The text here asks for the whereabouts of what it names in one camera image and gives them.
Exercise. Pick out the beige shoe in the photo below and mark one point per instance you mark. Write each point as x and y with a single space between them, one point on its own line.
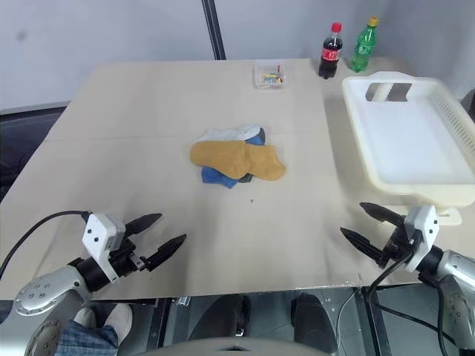
111 317

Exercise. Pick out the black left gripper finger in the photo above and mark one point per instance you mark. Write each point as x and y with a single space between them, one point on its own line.
143 222
167 249

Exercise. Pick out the green soda bottle yellow cap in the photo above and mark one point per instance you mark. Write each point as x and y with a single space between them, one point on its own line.
361 48

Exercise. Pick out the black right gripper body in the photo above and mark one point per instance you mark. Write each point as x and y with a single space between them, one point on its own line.
399 243

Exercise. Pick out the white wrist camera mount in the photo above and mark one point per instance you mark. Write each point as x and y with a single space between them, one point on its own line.
98 233
421 226

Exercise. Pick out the black table frame leg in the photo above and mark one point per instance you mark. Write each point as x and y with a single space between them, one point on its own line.
378 326

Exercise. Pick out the blue jeans leg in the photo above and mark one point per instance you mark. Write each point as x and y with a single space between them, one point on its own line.
87 341

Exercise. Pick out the tan cloth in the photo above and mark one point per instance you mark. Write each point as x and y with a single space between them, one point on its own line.
265 165

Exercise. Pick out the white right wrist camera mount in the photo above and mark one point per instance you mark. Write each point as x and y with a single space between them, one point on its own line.
421 226

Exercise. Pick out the white paper roll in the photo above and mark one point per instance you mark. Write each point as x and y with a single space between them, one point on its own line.
382 92

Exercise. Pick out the dark rounded shape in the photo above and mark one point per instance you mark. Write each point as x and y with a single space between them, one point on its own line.
313 319

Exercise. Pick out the small coloured clips pile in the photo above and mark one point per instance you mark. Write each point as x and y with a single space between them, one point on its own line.
272 78

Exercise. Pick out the grey curved robot body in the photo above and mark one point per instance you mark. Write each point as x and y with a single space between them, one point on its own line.
241 348

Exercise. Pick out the small clear plastic box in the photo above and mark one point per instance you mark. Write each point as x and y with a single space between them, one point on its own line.
259 83

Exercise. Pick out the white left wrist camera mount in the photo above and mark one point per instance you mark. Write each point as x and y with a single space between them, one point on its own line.
98 233

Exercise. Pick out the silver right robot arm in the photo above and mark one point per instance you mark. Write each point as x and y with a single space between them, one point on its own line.
451 272

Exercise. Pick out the white plastic basket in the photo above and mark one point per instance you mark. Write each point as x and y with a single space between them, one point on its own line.
401 141

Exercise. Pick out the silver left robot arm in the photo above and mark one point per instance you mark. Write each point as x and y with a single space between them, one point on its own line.
55 282

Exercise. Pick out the white sock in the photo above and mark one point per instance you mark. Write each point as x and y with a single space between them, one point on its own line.
226 132

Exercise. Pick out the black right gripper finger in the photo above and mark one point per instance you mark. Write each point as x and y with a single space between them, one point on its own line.
361 241
380 212

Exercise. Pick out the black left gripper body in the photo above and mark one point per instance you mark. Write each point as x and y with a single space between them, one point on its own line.
124 257

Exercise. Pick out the dark upholstered seat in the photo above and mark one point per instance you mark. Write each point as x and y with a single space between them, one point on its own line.
18 141

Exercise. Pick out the long mustard yellow sock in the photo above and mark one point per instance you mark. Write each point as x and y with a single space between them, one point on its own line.
217 157

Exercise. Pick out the black metal pole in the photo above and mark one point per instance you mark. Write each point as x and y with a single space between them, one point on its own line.
215 29

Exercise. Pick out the cola bottle with red cap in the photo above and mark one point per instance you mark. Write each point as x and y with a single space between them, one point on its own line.
329 52

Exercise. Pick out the blue sock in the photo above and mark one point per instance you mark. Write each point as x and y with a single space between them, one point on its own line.
215 178

